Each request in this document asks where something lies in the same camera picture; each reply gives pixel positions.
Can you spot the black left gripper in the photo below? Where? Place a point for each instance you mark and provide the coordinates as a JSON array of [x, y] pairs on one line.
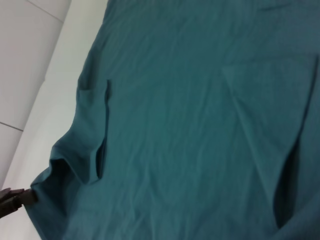
[[10, 198]]

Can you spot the blue shirt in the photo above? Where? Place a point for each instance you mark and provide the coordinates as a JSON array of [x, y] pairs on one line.
[[187, 125]]

